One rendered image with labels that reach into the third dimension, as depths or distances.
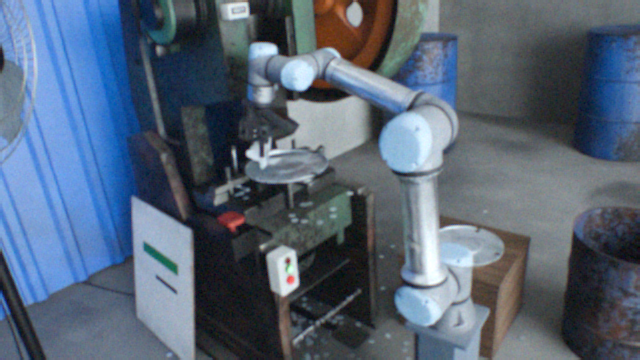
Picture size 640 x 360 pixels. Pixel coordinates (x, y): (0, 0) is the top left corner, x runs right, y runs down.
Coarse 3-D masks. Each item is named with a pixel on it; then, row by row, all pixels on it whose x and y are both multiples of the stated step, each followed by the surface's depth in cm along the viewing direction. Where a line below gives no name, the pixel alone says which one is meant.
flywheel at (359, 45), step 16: (320, 0) 172; (336, 0) 171; (352, 0) 166; (368, 0) 162; (384, 0) 153; (320, 16) 179; (336, 16) 174; (368, 16) 164; (384, 16) 156; (320, 32) 182; (336, 32) 176; (352, 32) 171; (368, 32) 166; (384, 32) 158; (320, 48) 184; (336, 48) 179; (352, 48) 174; (368, 48) 164; (384, 48) 163; (368, 64) 167; (320, 80) 186
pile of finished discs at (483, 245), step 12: (444, 228) 199; (456, 228) 200; (468, 228) 199; (444, 240) 192; (456, 240) 190; (468, 240) 189; (480, 240) 189; (492, 240) 189; (480, 252) 182; (492, 252) 181; (480, 264) 174
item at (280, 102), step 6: (276, 48) 158; (276, 84) 159; (276, 90) 160; (282, 90) 162; (276, 96) 160; (282, 96) 162; (276, 102) 161; (282, 102) 163; (282, 108) 162; (234, 114) 163; (240, 114) 161; (288, 114) 162; (234, 120) 164; (276, 126) 157; (276, 132) 160; (282, 132) 162
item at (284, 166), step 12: (276, 156) 175; (288, 156) 173; (300, 156) 172; (312, 156) 171; (324, 156) 169; (252, 168) 166; (264, 168) 164; (276, 168) 162; (288, 168) 161; (300, 168) 161; (312, 168) 161; (324, 168) 159; (264, 180) 154; (276, 180) 154; (288, 180) 152
